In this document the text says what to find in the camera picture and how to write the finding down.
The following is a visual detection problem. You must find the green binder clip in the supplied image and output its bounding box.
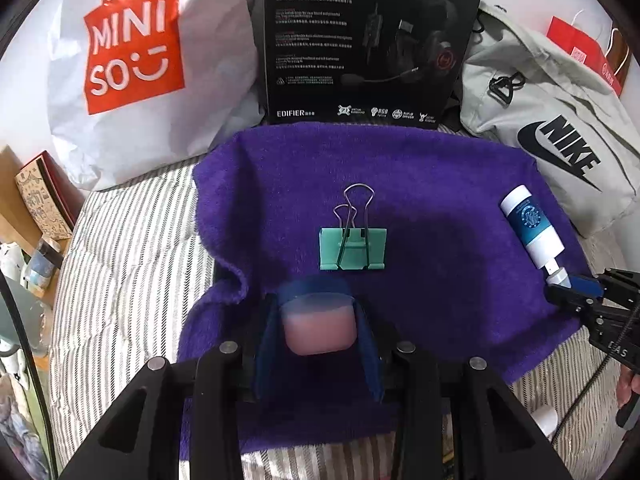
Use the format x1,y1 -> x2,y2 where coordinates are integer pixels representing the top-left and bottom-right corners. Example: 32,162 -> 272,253
318,183 -> 388,271

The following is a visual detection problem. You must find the red paper bag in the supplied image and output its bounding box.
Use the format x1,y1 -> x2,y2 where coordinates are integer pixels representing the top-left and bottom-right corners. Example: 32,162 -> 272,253
546,10 -> 632,98

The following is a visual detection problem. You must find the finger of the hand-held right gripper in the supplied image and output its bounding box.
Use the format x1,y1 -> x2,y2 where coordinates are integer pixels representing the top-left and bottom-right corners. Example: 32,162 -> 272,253
545,285 -> 608,322
569,268 -> 640,306

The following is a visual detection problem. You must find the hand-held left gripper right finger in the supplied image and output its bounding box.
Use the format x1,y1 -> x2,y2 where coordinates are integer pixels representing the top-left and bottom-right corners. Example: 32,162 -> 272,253
356,300 -> 573,480

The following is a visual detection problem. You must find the black cable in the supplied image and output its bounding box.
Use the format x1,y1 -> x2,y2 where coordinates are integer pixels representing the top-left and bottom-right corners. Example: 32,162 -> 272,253
547,350 -> 613,443

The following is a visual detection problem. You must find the roll of decorative tape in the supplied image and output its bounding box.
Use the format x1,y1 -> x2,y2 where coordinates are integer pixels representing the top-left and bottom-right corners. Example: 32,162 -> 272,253
22,237 -> 65,291

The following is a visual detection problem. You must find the white and orange shopping bag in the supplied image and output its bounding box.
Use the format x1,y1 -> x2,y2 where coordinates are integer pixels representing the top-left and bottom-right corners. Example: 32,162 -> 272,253
47,0 -> 267,192

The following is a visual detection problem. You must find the black headset box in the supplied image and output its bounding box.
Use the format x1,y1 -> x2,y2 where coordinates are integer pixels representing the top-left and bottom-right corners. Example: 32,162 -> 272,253
263,0 -> 488,130

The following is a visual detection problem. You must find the light grey fabric bag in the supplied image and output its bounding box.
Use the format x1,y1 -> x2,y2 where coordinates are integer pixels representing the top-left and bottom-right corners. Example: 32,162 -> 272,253
459,2 -> 640,238

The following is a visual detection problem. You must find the small white object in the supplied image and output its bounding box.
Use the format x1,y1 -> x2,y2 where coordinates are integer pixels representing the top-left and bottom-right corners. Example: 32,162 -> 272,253
532,405 -> 559,433

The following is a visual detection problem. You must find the striped bedsheet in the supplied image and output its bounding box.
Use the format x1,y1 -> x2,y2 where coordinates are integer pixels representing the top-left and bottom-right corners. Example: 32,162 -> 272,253
50,157 -> 640,480

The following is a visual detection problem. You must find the purple towel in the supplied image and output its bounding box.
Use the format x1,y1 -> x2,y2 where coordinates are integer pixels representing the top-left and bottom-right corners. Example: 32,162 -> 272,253
177,122 -> 603,453

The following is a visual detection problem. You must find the white and blue bottle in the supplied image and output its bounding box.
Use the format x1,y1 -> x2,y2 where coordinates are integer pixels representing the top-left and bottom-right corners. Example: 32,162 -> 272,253
500,185 -> 566,268

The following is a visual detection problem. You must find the person's right hand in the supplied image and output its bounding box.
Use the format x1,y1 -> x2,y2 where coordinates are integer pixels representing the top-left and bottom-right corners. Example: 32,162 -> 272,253
616,366 -> 640,411

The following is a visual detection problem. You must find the wooden board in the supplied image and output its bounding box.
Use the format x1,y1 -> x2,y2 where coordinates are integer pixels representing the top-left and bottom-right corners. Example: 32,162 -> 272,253
0,145 -> 76,306

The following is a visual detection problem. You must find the patterned cardboard box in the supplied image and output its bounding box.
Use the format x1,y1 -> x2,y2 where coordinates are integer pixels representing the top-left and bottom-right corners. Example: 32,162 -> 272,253
14,150 -> 83,241

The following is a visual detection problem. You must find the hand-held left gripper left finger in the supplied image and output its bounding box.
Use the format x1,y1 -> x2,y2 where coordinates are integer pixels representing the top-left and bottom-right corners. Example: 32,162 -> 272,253
57,304 -> 282,480

